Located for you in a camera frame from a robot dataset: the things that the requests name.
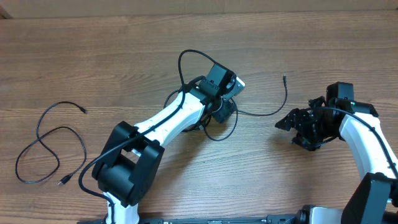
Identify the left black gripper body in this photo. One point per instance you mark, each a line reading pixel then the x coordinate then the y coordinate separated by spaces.
pixel 225 109

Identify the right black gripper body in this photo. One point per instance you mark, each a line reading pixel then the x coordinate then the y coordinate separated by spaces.
pixel 313 130

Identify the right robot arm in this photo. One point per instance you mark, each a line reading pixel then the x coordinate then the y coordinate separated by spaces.
pixel 338 116

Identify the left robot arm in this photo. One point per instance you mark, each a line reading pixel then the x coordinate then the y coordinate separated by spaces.
pixel 126 168

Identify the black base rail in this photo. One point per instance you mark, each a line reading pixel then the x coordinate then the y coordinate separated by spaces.
pixel 214 221

